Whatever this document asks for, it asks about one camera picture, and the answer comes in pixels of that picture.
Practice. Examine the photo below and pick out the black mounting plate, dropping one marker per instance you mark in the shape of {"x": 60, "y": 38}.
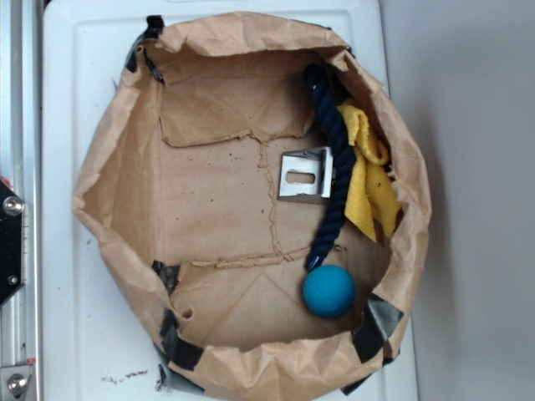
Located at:
{"x": 11, "y": 242}

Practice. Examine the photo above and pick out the yellow cloth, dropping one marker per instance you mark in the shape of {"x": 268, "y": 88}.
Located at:
{"x": 371, "y": 198}

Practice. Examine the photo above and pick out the aluminium frame rail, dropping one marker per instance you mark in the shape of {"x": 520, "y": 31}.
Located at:
{"x": 20, "y": 372}

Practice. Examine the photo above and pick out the metal angle bracket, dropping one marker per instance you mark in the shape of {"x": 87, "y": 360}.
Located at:
{"x": 307, "y": 175}

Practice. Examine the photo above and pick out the brown paper bag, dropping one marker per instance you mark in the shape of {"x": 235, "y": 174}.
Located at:
{"x": 180, "y": 187}

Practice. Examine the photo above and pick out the blue ball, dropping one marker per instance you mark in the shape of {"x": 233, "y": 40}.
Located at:
{"x": 329, "y": 291}

